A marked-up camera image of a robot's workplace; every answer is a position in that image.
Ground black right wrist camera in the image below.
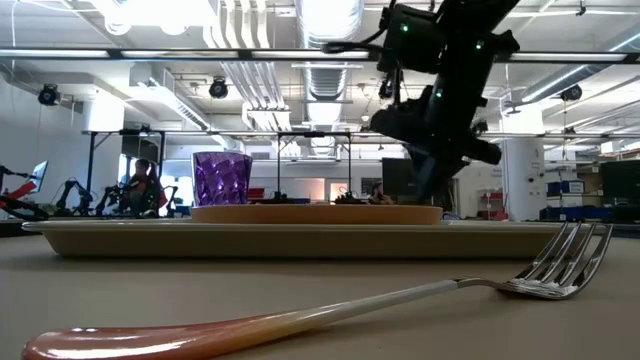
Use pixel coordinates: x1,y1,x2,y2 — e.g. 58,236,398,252
377,3,447,75

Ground silver ventilation duct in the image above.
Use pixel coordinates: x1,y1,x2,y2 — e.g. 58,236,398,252
294,0,366,101

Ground blue storage bins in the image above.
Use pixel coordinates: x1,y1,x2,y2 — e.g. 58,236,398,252
539,179,597,222

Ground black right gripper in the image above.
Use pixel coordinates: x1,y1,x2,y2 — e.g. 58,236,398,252
369,84,503,202

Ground beige plastic tray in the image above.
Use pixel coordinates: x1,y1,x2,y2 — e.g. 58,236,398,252
21,219,619,260

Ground orange round plate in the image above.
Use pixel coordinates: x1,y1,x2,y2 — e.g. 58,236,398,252
190,203,444,226

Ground person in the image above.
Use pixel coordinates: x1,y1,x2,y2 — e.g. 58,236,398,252
122,158,169,217
368,182,395,205

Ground dark monitor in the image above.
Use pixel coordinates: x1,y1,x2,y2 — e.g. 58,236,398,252
598,159,640,224

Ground black camera cable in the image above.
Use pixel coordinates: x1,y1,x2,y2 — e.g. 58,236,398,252
322,27,389,55

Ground orange-handled metal fork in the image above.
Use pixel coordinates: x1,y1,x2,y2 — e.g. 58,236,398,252
21,222,615,360

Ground black background rig frame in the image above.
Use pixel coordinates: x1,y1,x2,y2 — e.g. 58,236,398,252
82,128,166,217
276,131,353,204

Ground black aluminium rig frame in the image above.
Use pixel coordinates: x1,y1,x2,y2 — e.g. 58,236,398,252
0,47,640,65

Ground small tilted monitor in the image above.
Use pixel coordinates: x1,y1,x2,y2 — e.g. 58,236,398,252
25,159,50,195

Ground white round column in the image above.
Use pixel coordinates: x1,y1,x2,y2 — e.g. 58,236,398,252
501,137,547,222

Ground large black monitor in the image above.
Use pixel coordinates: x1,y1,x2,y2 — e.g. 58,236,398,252
381,157,419,199

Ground purple faceted cup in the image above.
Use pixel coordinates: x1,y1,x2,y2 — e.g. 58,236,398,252
191,151,254,207

